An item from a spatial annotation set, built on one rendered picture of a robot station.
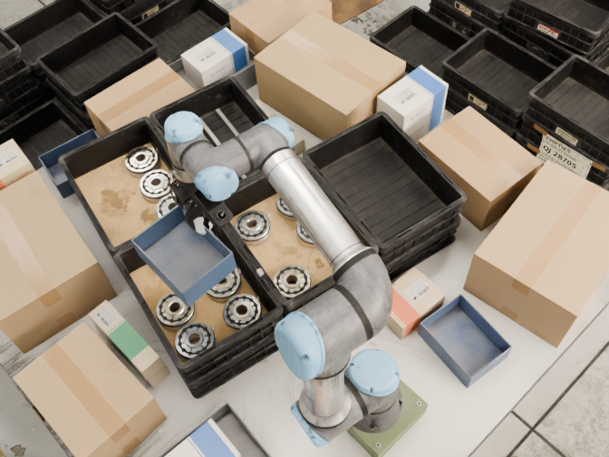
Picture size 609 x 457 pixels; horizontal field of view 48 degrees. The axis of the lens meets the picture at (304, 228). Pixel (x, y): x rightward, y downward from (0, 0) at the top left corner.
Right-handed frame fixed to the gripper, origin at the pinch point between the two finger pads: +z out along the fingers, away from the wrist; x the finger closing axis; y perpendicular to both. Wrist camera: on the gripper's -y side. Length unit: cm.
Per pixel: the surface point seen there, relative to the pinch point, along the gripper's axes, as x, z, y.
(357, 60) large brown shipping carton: -84, 16, 33
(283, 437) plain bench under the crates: 10, 43, -38
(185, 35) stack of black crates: -82, 68, 137
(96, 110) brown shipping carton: -11, 25, 78
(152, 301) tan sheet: 14.6, 29.9, 10.2
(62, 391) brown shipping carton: 46, 29, 3
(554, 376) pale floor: -94, 105, -71
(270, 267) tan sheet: -15.5, 27.7, -3.8
